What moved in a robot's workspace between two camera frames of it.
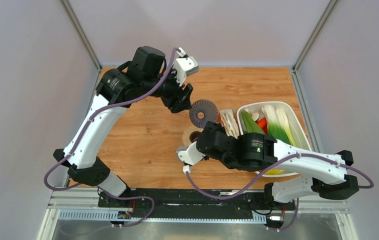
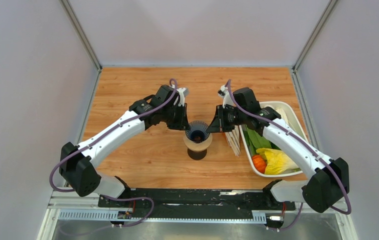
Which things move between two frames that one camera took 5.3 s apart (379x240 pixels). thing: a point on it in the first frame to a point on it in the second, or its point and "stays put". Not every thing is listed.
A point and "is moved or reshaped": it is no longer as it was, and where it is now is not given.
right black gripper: (211, 126) to (217, 124)
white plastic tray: (299, 134) stays put
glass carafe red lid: (194, 136) is moved or reshaped
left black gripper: (183, 102) to (183, 123)
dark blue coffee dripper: (208, 108) to (197, 131)
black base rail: (257, 199) stays put
